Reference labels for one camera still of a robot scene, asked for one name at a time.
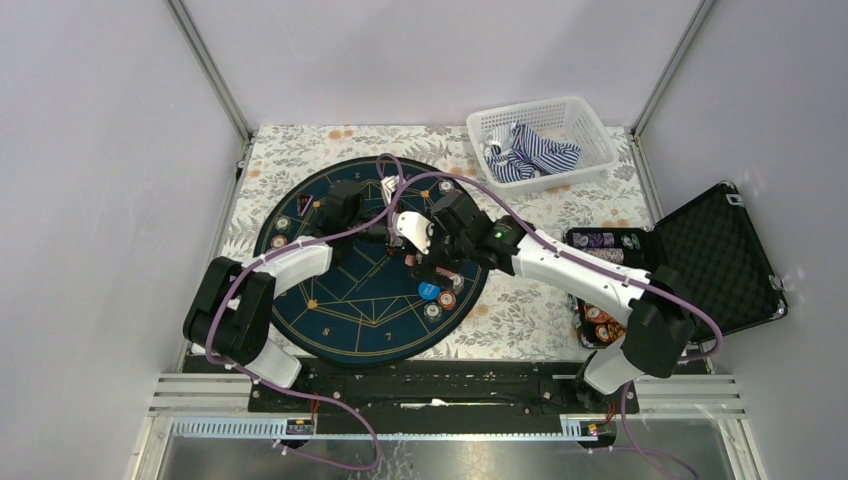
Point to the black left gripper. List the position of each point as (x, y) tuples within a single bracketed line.
[(386, 229)]

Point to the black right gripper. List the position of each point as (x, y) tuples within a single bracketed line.
[(425, 268)]

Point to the clear triangular card cutter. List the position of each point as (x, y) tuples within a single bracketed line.
[(303, 203)]

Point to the grey chip stack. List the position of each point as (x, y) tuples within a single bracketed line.
[(446, 186), (282, 223), (457, 283)]

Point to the blue small blind button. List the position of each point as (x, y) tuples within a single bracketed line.
[(428, 291)]

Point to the red 5 chip stack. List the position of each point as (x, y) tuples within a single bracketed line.
[(278, 241)]

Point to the green blue 50 chip stack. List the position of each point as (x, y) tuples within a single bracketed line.
[(432, 312)]

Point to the red playing card deck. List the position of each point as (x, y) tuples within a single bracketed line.
[(440, 273)]

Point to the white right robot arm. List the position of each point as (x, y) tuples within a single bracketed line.
[(657, 329)]

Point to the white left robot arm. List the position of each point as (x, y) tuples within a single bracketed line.
[(230, 314)]

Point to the round dark blue poker mat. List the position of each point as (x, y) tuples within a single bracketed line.
[(366, 310)]

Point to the blue white striped cloth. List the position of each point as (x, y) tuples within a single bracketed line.
[(515, 152)]

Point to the floral tablecloth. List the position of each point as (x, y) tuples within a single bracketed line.
[(513, 319)]

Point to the white plastic basket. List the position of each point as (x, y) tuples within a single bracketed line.
[(563, 119)]

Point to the red chips in case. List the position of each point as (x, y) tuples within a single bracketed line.
[(605, 328)]

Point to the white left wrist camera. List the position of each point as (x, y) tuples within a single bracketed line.
[(389, 186)]

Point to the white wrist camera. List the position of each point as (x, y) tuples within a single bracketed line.
[(416, 228), (389, 186)]

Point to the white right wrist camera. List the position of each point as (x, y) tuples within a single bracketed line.
[(416, 228)]

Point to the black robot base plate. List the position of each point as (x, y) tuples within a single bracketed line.
[(435, 397)]

